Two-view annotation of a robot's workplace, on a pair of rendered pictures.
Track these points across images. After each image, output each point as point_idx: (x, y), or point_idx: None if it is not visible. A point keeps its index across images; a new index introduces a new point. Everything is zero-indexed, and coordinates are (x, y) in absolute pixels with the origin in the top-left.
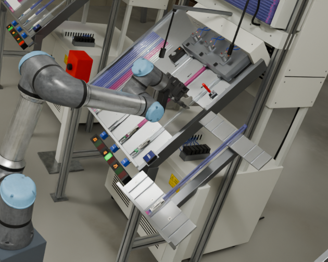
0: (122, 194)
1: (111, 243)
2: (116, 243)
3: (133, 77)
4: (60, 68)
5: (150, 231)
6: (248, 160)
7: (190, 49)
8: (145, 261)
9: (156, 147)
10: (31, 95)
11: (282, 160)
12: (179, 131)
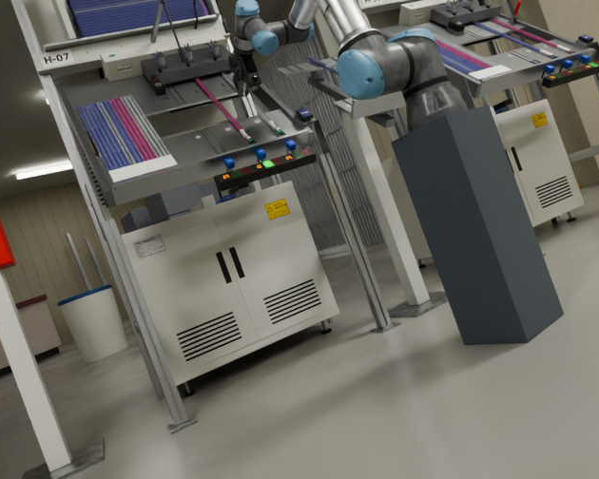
0: (218, 338)
1: (296, 359)
2: (296, 357)
3: (254, 17)
4: None
5: (297, 304)
6: None
7: (169, 70)
8: (325, 337)
9: (284, 121)
10: None
11: None
12: (276, 101)
